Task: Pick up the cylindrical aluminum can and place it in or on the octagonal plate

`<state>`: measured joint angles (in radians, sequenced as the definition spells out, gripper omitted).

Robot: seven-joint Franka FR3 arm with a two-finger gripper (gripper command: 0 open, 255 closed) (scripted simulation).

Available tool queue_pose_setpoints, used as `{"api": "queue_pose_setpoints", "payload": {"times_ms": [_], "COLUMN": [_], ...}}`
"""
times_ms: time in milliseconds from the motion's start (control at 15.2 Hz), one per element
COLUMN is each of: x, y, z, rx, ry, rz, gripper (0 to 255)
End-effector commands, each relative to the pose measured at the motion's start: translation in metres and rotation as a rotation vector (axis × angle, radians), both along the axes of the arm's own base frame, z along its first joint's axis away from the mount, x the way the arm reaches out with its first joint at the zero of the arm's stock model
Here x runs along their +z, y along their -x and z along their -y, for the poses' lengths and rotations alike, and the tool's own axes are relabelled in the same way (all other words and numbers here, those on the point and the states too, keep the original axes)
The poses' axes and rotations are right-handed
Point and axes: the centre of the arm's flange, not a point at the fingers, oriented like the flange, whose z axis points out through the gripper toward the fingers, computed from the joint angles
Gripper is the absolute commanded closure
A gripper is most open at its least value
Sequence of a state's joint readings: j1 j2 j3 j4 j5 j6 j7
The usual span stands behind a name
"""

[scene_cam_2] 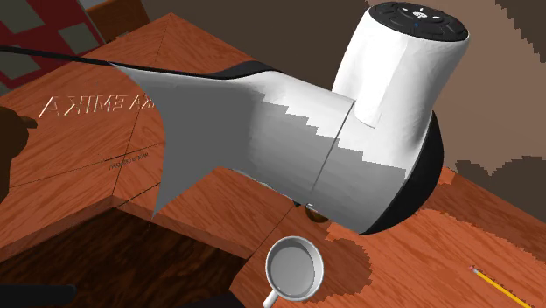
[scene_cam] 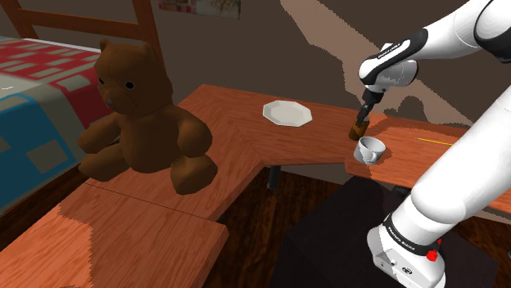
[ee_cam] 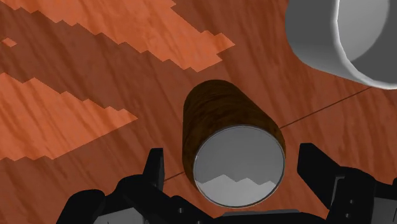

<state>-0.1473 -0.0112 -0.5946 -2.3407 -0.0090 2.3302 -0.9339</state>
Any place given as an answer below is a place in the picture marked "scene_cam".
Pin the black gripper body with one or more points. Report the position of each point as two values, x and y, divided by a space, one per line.
368 99

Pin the brown bottle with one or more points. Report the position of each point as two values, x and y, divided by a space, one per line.
358 131

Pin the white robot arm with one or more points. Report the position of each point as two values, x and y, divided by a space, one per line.
455 179

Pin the white cup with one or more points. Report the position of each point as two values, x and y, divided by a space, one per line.
369 150

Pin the yellow pencil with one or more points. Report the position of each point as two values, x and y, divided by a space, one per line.
434 141

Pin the white plate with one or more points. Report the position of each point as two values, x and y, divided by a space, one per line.
287 113

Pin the wooden corner desk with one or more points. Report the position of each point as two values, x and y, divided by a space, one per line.
239 131

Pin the dark robot stand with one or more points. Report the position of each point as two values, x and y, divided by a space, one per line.
335 239

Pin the brown teddy bear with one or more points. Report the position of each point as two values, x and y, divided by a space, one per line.
139 119

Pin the bed with patchwork quilt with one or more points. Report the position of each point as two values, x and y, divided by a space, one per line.
36 99

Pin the wall poster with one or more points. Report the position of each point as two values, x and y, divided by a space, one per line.
201 7

